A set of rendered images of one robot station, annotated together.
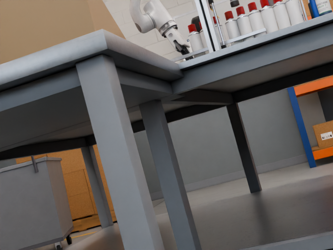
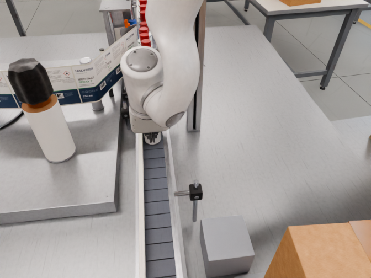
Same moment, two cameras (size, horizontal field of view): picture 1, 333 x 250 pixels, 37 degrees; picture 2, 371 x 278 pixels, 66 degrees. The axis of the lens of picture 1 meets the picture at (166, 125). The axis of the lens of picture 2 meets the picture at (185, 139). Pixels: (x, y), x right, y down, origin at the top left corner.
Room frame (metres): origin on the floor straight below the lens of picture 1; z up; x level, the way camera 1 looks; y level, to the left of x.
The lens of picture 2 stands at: (2.37, 0.42, 1.51)
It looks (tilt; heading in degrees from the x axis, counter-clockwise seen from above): 43 degrees down; 245
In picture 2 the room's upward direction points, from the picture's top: straight up
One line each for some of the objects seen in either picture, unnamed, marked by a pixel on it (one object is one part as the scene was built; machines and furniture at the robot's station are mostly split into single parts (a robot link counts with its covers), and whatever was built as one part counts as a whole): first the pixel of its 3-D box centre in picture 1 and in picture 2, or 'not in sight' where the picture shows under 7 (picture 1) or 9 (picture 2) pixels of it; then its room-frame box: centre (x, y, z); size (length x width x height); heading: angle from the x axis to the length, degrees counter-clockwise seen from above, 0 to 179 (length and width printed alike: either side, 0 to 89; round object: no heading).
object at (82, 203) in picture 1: (79, 165); not in sight; (5.88, 1.12, 0.70); 1.20 x 0.83 x 1.39; 82
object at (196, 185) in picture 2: not in sight; (186, 203); (2.19, 0.06, 0.91); 0.07 x 0.03 x 0.17; 162
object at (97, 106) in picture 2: not in sight; (92, 85); (2.29, -0.46, 0.97); 0.05 x 0.05 x 0.19
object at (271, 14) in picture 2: not in sight; (254, 9); (0.29, -2.18, 0.39); 2.20 x 0.80 x 0.78; 76
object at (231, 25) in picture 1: (234, 34); not in sight; (2.12, -0.38, 0.98); 0.05 x 0.05 x 0.20
